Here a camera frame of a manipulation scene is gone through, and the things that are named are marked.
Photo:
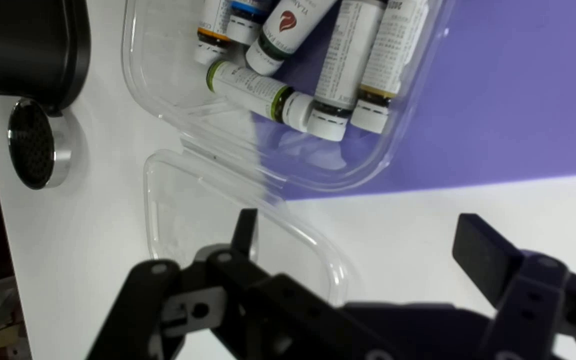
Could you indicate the white bottle dense text label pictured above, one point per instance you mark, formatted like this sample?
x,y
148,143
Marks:
x,y
344,67

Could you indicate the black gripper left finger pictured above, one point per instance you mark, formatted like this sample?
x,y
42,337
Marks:
x,y
248,313

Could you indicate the white bottle red logo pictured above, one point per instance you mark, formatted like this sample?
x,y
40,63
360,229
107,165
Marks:
x,y
288,31

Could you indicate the white bottle yellow band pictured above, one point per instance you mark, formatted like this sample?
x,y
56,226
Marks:
x,y
390,60

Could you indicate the white bottle orange band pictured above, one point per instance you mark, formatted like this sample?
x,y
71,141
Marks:
x,y
211,32

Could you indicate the purple rectangular mat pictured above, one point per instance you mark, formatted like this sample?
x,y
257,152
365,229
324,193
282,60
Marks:
x,y
500,92

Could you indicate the white bottle blue band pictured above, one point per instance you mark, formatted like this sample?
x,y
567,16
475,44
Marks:
x,y
244,20

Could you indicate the clear plastic pack tray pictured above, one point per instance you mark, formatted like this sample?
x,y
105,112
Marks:
x,y
169,81

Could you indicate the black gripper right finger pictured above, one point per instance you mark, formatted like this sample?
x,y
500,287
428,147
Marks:
x,y
535,301

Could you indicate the black coffee machine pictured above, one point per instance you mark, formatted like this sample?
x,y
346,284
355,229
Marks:
x,y
21,46

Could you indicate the white bottle green band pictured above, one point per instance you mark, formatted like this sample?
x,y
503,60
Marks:
x,y
255,86

